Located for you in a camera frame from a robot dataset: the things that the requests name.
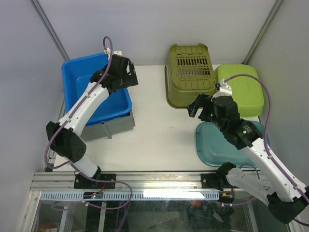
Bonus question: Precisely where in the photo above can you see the clear container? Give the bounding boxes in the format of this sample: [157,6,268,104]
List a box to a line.
[196,122,257,167]

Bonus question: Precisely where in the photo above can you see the olive green slotted basket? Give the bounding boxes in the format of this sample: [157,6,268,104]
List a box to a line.
[165,43,216,109]

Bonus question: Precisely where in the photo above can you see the blue plastic bin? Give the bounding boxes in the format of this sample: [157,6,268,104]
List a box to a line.
[62,53,132,126]

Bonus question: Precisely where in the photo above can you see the bright green plastic tub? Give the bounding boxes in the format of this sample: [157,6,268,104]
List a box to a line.
[215,64,264,117]

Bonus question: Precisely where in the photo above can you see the grey plastic crate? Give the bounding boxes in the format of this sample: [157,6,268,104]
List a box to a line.
[81,111,135,142]

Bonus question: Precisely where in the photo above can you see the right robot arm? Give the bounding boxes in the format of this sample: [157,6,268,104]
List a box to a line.
[186,94,309,224]

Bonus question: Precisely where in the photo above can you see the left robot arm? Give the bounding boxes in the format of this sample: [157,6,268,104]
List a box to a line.
[45,54,138,189]

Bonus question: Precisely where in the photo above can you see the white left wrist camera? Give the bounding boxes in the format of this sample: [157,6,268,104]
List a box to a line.
[104,48,122,57]

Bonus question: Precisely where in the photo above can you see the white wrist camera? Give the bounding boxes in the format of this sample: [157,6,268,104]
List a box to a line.
[213,80,232,98]
[104,48,122,57]

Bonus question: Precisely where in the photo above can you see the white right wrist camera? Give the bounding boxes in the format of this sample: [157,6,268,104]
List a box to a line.
[213,80,232,98]

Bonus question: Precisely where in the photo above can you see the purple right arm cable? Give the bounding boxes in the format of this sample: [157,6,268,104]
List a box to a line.
[221,73,309,227]

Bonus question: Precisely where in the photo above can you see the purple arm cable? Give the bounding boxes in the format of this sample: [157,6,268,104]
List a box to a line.
[221,73,309,227]
[44,36,133,208]

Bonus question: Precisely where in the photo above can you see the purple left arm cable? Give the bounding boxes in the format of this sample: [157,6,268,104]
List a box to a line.
[44,36,133,208]

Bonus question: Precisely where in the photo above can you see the aluminium rail frame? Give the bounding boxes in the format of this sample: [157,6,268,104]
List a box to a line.
[30,90,290,194]

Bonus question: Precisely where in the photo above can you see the white slotted cable duct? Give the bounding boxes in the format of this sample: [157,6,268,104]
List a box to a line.
[41,189,219,201]

